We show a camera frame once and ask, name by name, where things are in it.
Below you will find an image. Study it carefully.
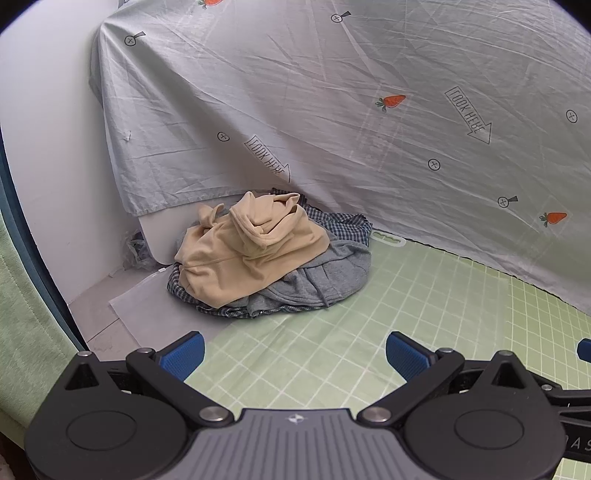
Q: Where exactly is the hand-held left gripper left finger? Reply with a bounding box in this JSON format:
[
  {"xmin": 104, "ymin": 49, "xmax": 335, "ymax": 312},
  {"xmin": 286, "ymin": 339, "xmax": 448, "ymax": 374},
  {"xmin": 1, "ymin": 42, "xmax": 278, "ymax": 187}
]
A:
[{"xmin": 64, "ymin": 331, "xmax": 235, "ymax": 426}]

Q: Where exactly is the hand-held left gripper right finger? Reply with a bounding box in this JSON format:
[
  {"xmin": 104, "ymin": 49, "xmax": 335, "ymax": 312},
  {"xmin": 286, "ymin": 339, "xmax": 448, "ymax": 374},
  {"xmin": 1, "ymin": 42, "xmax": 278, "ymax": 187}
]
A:
[{"xmin": 358, "ymin": 330, "xmax": 548, "ymax": 426}]

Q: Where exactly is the beige long sleeve shirt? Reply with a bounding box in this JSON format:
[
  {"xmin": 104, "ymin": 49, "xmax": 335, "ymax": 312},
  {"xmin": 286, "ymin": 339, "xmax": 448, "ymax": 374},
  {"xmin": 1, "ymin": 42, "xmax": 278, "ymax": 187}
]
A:
[{"xmin": 174, "ymin": 190, "xmax": 331, "ymax": 309}]

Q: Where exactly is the white plastic sheet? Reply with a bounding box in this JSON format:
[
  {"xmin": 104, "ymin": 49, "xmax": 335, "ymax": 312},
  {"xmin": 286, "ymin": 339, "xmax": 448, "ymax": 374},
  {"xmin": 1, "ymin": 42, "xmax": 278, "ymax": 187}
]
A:
[{"xmin": 108, "ymin": 272, "xmax": 218, "ymax": 347}]

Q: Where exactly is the green grid mat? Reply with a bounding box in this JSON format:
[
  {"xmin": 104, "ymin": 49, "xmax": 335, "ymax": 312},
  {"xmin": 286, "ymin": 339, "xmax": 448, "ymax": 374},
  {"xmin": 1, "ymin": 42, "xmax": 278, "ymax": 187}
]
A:
[{"xmin": 185, "ymin": 233, "xmax": 591, "ymax": 480}]

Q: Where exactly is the grey hoodie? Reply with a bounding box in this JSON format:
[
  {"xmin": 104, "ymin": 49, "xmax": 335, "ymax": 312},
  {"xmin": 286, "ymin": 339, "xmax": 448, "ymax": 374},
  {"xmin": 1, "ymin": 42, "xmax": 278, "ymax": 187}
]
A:
[{"xmin": 245, "ymin": 240, "xmax": 373, "ymax": 319}]

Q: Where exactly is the clear plastic bag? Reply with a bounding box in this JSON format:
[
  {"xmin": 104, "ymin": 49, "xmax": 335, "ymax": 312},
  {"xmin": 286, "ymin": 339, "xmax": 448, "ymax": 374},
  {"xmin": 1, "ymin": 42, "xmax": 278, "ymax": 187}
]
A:
[{"xmin": 122, "ymin": 231, "xmax": 155, "ymax": 273}]

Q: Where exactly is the blue plaid shirt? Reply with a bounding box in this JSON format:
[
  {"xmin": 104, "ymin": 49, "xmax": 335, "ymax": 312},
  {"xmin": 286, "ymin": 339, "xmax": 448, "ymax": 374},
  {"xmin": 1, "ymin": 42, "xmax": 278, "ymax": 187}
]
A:
[{"xmin": 167, "ymin": 187, "xmax": 374, "ymax": 320}]

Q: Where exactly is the light green curtain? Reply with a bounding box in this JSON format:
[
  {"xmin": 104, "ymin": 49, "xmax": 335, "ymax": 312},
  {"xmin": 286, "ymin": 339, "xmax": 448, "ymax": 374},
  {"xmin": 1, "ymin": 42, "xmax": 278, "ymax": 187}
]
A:
[{"xmin": 0, "ymin": 203, "xmax": 88, "ymax": 444}]

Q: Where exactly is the grey carrot print sheet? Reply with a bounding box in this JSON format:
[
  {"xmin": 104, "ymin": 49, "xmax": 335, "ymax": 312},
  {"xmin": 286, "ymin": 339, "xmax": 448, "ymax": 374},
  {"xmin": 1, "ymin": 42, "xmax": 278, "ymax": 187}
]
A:
[{"xmin": 90, "ymin": 0, "xmax": 591, "ymax": 317}]

